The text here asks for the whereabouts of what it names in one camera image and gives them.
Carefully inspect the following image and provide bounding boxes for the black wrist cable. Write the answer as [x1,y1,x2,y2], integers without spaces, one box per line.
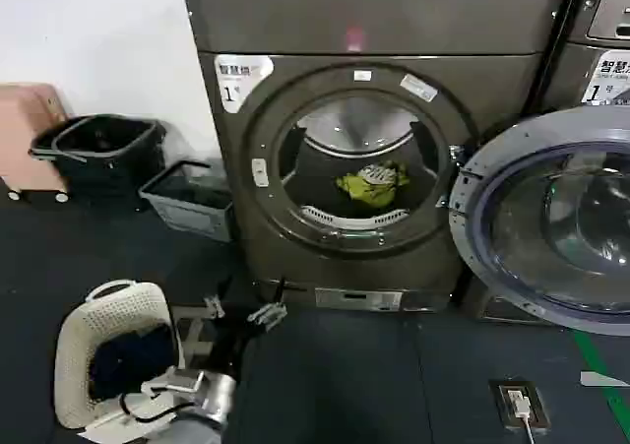
[117,388,199,424]

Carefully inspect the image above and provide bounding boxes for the grey dryer with open drum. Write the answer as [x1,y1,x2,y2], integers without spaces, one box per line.
[180,0,578,315]

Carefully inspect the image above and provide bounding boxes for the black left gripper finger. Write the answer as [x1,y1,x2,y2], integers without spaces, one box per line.
[202,276,235,320]
[245,277,289,326]

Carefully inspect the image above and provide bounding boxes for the white plug with cable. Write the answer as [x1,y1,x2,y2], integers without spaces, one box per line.
[505,387,538,444]

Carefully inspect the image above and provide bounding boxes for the round glass dryer door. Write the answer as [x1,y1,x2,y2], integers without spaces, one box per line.
[448,105,630,338]

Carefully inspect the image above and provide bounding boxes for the black floor socket box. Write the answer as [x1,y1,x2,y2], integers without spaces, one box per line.
[487,378,553,428]

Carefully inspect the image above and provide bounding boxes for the white perforated laundry basket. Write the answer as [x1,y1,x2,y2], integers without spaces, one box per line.
[53,279,187,431]

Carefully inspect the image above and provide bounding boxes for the green floor tape strip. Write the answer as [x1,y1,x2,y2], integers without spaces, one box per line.
[572,329,630,434]

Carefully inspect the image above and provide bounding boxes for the grey plastic basket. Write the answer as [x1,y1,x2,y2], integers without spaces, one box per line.
[138,159,235,244]

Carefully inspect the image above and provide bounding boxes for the yellow-green garment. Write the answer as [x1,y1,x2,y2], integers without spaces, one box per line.
[335,161,412,208]

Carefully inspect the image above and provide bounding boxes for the white grey patterned cloth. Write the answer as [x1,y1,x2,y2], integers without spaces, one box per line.
[355,163,398,185]

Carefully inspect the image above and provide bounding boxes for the white metal frame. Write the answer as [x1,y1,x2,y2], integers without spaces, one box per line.
[171,314,214,367]

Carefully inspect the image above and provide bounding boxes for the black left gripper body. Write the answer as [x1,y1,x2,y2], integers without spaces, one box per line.
[209,313,265,384]

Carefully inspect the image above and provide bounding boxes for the white floor tape piece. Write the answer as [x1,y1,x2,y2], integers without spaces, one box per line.
[579,370,617,388]

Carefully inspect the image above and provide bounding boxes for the pink wheeled suitcase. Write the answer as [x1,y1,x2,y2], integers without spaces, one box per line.
[0,83,71,205]

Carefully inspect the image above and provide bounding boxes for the grey dryer with number label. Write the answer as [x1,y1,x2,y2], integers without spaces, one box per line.
[462,0,630,323]

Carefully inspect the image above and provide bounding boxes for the dark navy clothes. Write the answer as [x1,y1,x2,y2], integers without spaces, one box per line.
[88,322,176,402]

